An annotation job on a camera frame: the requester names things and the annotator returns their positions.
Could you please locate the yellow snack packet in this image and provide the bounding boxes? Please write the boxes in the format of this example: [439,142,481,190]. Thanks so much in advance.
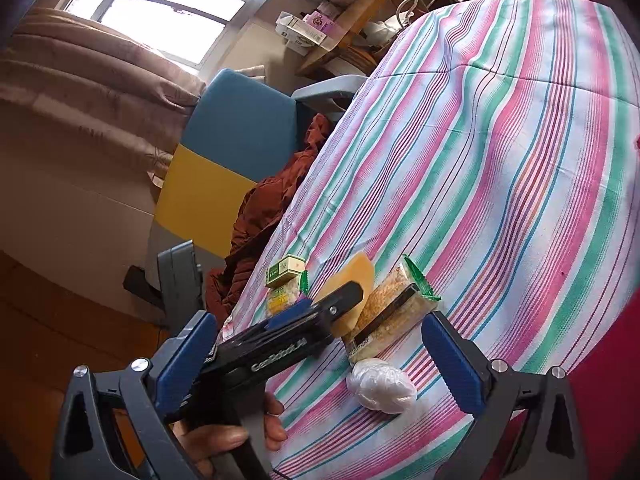
[266,271,309,318]

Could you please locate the green small carton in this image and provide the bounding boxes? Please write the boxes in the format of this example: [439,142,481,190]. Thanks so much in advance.
[265,254,306,288]

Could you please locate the white plastic bag bundle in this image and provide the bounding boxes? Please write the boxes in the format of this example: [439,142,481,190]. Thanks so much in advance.
[346,359,418,415]

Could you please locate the small yellow sponge block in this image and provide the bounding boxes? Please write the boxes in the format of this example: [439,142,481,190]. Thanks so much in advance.
[314,252,374,338]

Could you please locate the cracker pack green ends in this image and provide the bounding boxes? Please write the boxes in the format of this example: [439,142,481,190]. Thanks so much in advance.
[343,255,440,365]

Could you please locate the person's left hand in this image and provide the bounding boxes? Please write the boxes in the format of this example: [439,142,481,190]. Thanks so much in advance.
[171,392,288,479]

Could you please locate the rust red quilted blanket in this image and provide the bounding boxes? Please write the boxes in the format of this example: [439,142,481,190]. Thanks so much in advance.
[205,114,332,324]

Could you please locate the grey chair armrest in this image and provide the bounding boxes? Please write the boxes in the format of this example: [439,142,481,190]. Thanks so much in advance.
[291,75,368,114]

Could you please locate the striped bed sheet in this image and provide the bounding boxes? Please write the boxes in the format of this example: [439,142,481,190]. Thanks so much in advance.
[228,0,639,373]

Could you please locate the pink curtain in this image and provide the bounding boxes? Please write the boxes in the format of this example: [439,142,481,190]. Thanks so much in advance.
[1,8,205,181]

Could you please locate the white carton on desk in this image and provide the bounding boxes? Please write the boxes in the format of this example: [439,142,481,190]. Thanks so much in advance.
[276,11,326,49]

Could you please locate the wooden desk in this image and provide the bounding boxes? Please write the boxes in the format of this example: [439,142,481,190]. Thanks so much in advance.
[296,0,386,78]

